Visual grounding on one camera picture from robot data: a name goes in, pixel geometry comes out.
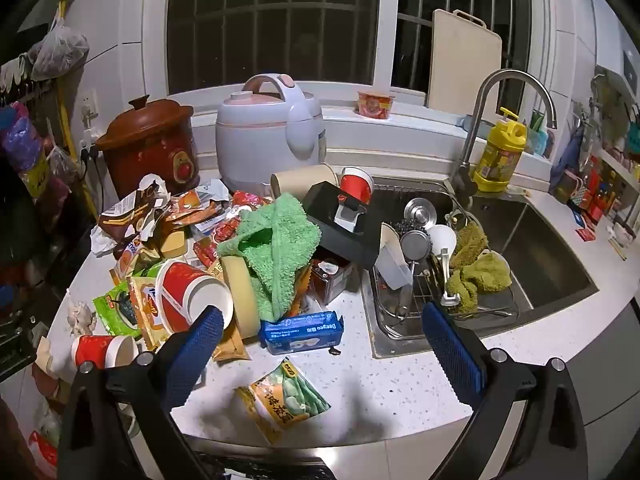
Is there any steel lid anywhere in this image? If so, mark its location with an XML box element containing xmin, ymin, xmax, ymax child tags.
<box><xmin>404</xmin><ymin>197</ymin><xmax>439</xmax><ymax>226</ymax></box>

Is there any hanging clear plastic bag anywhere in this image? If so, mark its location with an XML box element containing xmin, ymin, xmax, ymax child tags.
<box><xmin>29</xmin><ymin>14</ymin><xmax>91</xmax><ymax>81</ymax></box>

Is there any red instant noodle bowl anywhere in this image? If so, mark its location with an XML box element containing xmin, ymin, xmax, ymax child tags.
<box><xmin>356</xmin><ymin>90</ymin><xmax>396</xmax><ymax>121</ymax></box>

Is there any wire dish rack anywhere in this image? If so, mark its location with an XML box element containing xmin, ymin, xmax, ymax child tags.
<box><xmin>372</xmin><ymin>257</ymin><xmax>522</xmax><ymax>332</ymax></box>

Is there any barred window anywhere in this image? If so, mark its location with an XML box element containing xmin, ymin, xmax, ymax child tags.
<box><xmin>165</xmin><ymin>0</ymin><xmax>532</xmax><ymax>97</ymax></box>

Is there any brown drink carton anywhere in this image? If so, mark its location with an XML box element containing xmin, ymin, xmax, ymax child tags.
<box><xmin>309</xmin><ymin>255</ymin><xmax>354</xmax><ymax>306</ymax></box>

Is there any white ladle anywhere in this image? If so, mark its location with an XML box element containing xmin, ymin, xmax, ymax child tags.
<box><xmin>427</xmin><ymin>224</ymin><xmax>461</xmax><ymax>307</ymax></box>

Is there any green yellow snack packet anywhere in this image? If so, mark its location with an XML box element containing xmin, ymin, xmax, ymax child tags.
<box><xmin>235</xmin><ymin>356</ymin><xmax>332</xmax><ymax>445</ymax></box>

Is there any black cardboard box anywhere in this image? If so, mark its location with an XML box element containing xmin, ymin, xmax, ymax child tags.
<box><xmin>301</xmin><ymin>181</ymin><xmax>389</xmax><ymax>271</ymax></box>

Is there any yellow detergent bottle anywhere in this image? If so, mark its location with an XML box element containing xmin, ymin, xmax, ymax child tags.
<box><xmin>472</xmin><ymin>107</ymin><xmax>529</xmax><ymax>194</ymax></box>

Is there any shelf of seasoning bottles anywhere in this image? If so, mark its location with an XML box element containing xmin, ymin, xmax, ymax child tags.
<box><xmin>550</xmin><ymin>145</ymin><xmax>640</xmax><ymax>261</ymax></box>

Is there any green seaweed packet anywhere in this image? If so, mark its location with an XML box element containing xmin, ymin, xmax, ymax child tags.
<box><xmin>92</xmin><ymin>280</ymin><xmax>144</xmax><ymax>339</ymax></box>

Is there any steel faucet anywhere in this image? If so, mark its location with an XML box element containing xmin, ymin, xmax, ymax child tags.
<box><xmin>451</xmin><ymin>69</ymin><xmax>558</xmax><ymax>209</ymax></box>

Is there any beige tape roll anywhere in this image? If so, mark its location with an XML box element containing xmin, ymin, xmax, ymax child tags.
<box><xmin>220</xmin><ymin>255</ymin><xmax>262</xmax><ymax>339</ymax></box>

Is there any olive green cloth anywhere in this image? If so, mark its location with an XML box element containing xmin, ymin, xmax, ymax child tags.
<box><xmin>446</xmin><ymin>221</ymin><xmax>514</xmax><ymax>314</ymax></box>

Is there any large red white paper cup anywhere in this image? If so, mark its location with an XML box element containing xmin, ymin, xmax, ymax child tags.
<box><xmin>154</xmin><ymin>259</ymin><xmax>235</xmax><ymax>334</ymax></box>

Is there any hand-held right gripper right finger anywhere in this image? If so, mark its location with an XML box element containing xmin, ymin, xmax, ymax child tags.
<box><xmin>423</xmin><ymin>301</ymin><xmax>589</xmax><ymax>480</ymax></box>

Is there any orange snack packet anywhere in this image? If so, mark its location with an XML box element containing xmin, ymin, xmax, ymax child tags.
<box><xmin>126</xmin><ymin>275</ymin><xmax>174</xmax><ymax>351</ymax></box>

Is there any tan paper cup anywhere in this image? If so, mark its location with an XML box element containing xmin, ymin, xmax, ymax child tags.
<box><xmin>270</xmin><ymin>162</ymin><xmax>341</xmax><ymax>201</ymax></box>

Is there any beige cutting board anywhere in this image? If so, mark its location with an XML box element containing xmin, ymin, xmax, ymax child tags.
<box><xmin>427</xmin><ymin>8</ymin><xmax>503</xmax><ymax>118</ymax></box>

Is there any pile of red snack wrappers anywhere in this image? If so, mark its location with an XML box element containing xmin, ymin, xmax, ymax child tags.
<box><xmin>165</xmin><ymin>180</ymin><xmax>277</xmax><ymax>272</ymax></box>

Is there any white plastic container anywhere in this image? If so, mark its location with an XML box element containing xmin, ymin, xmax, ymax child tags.
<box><xmin>375</xmin><ymin>223</ymin><xmax>415</xmax><ymax>291</ymax></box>

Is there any crumpled tissue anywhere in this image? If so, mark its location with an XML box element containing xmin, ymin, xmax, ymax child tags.
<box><xmin>67</xmin><ymin>300</ymin><xmax>97</xmax><ymax>336</ymax></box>

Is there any white rice cooker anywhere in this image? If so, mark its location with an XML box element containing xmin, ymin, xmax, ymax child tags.
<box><xmin>215</xmin><ymin>74</ymin><xmax>326</xmax><ymax>197</ymax></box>

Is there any brown chocolate wrapper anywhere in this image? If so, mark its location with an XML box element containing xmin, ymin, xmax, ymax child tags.
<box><xmin>97</xmin><ymin>174</ymin><xmax>174</xmax><ymax>249</ymax></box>

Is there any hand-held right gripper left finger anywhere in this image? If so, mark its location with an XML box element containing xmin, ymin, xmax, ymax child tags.
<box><xmin>56</xmin><ymin>305</ymin><xmax>225</xmax><ymax>480</ymax></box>

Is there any green towel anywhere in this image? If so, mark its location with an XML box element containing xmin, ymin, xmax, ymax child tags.
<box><xmin>216</xmin><ymin>192</ymin><xmax>323</xmax><ymax>322</ymax></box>

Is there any steel cup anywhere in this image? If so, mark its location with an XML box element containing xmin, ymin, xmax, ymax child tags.
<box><xmin>400</xmin><ymin>227</ymin><xmax>432</xmax><ymax>264</ymax></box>

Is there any blue packet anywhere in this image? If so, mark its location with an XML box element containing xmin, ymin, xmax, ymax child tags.
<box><xmin>258</xmin><ymin>310</ymin><xmax>346</xmax><ymax>356</ymax></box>

